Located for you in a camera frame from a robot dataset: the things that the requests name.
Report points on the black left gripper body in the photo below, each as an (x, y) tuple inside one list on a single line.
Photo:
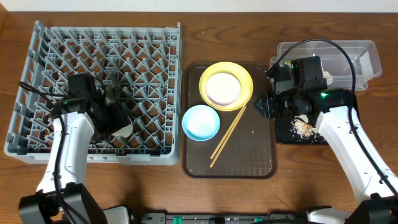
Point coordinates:
[(112, 116)]

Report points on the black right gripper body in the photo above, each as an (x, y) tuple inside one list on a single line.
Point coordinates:
[(270, 106)]

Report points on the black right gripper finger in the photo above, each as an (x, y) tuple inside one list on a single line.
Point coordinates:
[(264, 111), (262, 101)]

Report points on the wooden chopstick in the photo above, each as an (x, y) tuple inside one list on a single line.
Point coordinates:
[(225, 141), (227, 133)]

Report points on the white cup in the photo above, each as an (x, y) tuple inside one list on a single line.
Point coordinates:
[(124, 132)]

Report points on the white rice bowl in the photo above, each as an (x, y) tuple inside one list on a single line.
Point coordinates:
[(222, 89)]

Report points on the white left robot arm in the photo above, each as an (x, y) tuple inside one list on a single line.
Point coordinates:
[(76, 120)]

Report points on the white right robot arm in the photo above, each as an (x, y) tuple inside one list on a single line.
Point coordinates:
[(373, 183)]

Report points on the black waste tray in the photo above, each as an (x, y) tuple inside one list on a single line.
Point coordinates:
[(286, 133)]

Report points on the grey dishwasher rack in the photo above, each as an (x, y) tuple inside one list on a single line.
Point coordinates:
[(140, 67)]

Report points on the rice food scraps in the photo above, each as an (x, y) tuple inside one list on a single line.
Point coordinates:
[(302, 127)]

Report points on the yellow plate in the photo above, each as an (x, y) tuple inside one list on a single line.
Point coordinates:
[(236, 70)]

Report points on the brown serving tray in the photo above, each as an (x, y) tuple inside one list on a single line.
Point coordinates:
[(250, 151)]

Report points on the crumpled white tissue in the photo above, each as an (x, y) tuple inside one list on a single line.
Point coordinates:
[(328, 77)]

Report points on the light blue bowl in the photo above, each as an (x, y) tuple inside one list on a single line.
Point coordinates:
[(201, 123)]

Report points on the clear plastic bin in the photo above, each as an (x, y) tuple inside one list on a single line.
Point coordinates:
[(362, 53)]

